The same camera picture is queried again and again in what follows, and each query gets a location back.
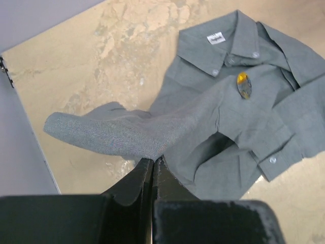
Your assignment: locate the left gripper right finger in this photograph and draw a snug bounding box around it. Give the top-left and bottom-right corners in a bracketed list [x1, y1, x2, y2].
[152, 157, 285, 243]

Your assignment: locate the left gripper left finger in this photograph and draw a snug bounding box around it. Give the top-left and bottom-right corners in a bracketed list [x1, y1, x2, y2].
[1, 159, 154, 243]

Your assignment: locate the grey button shirt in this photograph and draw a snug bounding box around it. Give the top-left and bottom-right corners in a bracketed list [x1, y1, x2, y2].
[44, 11, 324, 200]

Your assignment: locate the yellow oval brooch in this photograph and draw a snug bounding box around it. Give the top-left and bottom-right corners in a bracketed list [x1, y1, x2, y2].
[237, 72, 252, 100]

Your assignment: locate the white shirt label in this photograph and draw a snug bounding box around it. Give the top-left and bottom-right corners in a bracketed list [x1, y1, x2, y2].
[207, 32, 226, 45]

